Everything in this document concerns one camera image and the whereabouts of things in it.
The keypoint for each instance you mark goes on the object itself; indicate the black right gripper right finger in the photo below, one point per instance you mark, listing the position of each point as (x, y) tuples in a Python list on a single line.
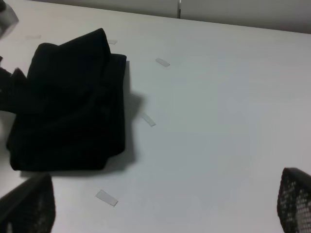
[(294, 201)]

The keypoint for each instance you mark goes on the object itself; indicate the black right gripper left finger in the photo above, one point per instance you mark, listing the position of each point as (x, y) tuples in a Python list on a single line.
[(30, 207)]

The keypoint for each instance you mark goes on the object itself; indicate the black short sleeve shirt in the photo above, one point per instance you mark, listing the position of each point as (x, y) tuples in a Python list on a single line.
[(74, 117)]

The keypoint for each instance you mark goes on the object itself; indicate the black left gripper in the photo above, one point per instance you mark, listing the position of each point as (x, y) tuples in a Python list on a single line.
[(13, 91)]

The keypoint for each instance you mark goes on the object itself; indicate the white tape strip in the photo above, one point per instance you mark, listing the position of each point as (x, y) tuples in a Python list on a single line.
[(102, 195), (113, 42), (150, 122), (162, 62)]

